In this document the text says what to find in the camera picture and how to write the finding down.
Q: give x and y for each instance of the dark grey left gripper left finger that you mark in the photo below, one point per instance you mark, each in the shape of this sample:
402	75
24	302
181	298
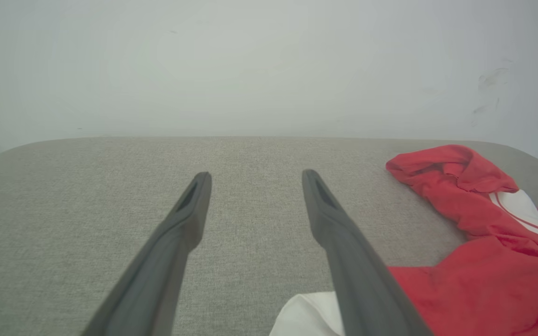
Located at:
157	280

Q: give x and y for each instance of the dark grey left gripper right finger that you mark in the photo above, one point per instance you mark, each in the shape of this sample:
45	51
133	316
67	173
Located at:
367	289

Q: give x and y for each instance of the red and white garment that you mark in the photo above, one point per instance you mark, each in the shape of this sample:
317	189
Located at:
484	289

